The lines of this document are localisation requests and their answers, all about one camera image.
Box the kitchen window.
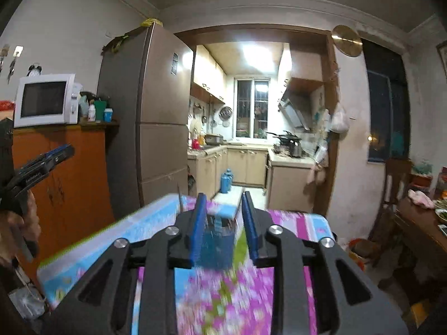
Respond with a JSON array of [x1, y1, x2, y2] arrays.
[[235, 80, 270, 139]]

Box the steel kettle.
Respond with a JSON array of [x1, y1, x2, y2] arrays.
[[289, 138, 302, 158]]

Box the blue gas bottle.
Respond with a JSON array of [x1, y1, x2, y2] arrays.
[[220, 169, 233, 194]]

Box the blue perforated utensil holder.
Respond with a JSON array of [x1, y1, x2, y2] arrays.
[[198, 215, 236, 271]]

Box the brown refrigerator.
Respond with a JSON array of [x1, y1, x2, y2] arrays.
[[97, 23, 193, 219]]

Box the dark wooden dining table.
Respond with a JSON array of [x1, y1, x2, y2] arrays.
[[395, 198, 447, 279]]

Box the dark window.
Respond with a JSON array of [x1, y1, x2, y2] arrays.
[[362, 39, 411, 162]]

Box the left hand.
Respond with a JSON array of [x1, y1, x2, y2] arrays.
[[0, 191, 41, 267]]

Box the black wok on stove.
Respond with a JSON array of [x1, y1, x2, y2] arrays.
[[267, 131, 301, 146]]

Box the pink cloth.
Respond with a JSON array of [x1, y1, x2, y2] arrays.
[[408, 189, 434, 209]]

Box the white bottle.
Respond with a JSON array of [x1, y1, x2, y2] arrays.
[[88, 104, 96, 122]]

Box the orange wooden cabinet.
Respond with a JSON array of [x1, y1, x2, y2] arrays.
[[12, 123, 118, 281]]

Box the wooden chair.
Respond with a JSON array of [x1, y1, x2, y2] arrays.
[[368, 158, 412, 253]]

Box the green container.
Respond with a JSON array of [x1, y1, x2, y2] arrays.
[[94, 100, 107, 122]]

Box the white plastic bag hanging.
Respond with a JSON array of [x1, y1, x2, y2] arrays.
[[330, 102, 350, 134]]

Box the orange basin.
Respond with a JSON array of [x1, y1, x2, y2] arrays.
[[348, 238, 378, 271]]

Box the white microwave oven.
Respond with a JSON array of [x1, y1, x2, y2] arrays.
[[14, 73, 79, 129]]

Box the floral striped tablecloth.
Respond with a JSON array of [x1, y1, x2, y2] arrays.
[[37, 193, 337, 335]]

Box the range hood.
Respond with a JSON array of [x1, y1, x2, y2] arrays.
[[278, 92, 313, 132]]

